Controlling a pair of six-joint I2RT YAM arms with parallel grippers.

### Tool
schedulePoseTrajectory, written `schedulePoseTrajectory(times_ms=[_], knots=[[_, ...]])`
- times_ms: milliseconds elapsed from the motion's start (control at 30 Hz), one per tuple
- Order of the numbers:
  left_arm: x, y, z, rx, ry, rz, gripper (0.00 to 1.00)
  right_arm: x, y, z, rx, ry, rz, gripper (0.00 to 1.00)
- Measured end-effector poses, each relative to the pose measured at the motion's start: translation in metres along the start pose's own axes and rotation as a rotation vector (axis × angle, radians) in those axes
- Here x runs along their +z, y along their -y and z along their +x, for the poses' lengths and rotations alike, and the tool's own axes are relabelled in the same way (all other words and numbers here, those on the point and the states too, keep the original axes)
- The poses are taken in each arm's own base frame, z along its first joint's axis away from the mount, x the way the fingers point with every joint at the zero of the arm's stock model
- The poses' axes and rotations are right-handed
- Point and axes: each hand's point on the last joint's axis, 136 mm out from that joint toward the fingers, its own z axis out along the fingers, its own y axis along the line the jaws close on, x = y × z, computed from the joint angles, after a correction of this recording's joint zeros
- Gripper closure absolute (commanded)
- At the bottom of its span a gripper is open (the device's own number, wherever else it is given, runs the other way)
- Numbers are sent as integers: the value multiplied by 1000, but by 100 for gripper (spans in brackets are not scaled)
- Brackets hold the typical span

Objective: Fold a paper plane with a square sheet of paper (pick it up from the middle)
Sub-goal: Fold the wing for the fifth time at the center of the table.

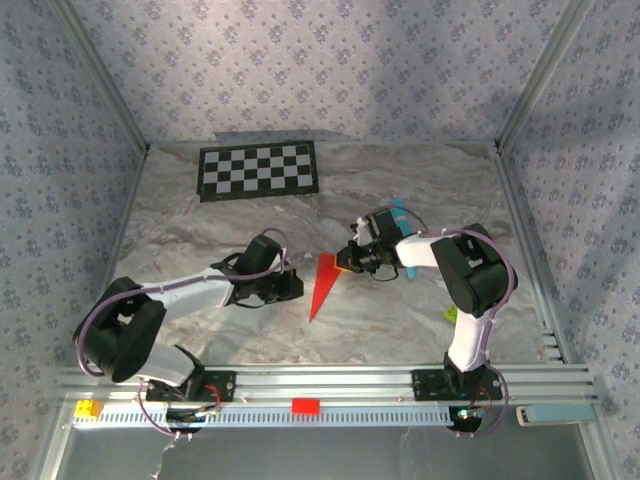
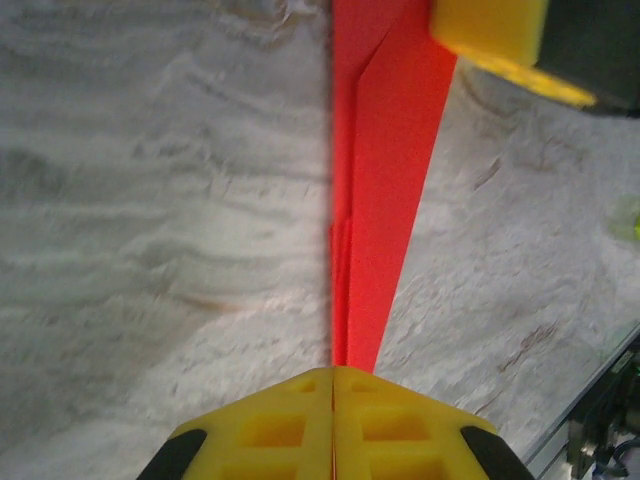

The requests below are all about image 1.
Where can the red cloth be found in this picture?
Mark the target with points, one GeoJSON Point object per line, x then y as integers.
{"type": "Point", "coordinates": [324, 285]}

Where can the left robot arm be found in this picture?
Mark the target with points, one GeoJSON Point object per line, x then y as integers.
{"type": "Point", "coordinates": [120, 335]}

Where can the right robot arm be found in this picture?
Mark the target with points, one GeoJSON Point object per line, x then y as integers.
{"type": "Point", "coordinates": [470, 275]}

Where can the teal pen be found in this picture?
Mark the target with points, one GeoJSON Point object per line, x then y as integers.
{"type": "Point", "coordinates": [400, 207]}

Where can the small yellow-green block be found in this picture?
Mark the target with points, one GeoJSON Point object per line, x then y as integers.
{"type": "Point", "coordinates": [450, 314]}

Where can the black white checkerboard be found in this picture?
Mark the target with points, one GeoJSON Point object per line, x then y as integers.
{"type": "Point", "coordinates": [257, 170]}

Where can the red block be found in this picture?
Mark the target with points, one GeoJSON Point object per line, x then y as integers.
{"type": "Point", "coordinates": [306, 406]}

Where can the black controller board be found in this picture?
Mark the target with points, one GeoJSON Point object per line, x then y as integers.
{"type": "Point", "coordinates": [465, 422]}
{"type": "Point", "coordinates": [182, 415]}

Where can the yellow block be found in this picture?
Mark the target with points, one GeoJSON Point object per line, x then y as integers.
{"type": "Point", "coordinates": [87, 409]}

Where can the light blue flat device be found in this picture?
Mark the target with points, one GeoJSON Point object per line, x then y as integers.
{"type": "Point", "coordinates": [560, 415]}

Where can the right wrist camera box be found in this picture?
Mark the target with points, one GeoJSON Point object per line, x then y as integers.
{"type": "Point", "coordinates": [387, 227]}

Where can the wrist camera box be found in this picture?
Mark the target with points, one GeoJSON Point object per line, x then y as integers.
{"type": "Point", "coordinates": [260, 252]}
{"type": "Point", "coordinates": [387, 227]}

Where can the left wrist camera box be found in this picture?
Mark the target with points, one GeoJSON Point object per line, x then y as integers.
{"type": "Point", "coordinates": [260, 252]}

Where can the aluminium mounting rail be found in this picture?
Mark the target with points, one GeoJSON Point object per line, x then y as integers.
{"type": "Point", "coordinates": [325, 382]}

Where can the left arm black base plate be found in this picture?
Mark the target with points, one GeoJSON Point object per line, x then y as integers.
{"type": "Point", "coordinates": [220, 387]}

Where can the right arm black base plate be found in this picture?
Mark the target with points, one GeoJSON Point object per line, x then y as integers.
{"type": "Point", "coordinates": [427, 385]}

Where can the aluminium table side rail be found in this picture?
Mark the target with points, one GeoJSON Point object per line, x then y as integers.
{"type": "Point", "coordinates": [116, 250]}
{"type": "Point", "coordinates": [520, 200]}

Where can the aluminium frame post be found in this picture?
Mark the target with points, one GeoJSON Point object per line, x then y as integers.
{"type": "Point", "coordinates": [112, 87]}
{"type": "Point", "coordinates": [542, 75]}

